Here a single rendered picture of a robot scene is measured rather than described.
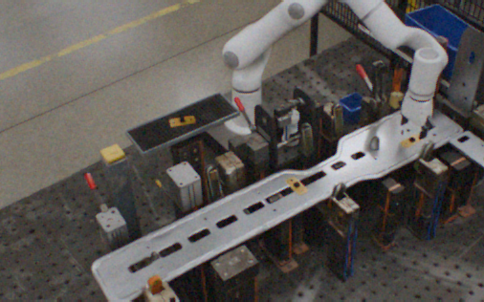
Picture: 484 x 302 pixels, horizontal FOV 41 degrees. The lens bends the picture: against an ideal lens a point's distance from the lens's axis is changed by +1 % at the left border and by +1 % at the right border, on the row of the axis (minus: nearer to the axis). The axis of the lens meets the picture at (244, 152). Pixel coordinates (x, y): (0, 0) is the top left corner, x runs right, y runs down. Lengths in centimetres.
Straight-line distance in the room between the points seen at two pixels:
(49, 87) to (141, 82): 60
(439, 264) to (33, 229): 149
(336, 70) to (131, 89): 162
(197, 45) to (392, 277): 278
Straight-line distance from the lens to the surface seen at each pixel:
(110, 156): 212
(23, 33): 515
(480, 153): 240
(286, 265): 234
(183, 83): 434
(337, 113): 234
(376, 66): 236
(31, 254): 255
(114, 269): 202
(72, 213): 262
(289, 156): 234
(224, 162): 215
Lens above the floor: 256
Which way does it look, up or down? 43 degrees down
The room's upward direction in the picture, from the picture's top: 3 degrees counter-clockwise
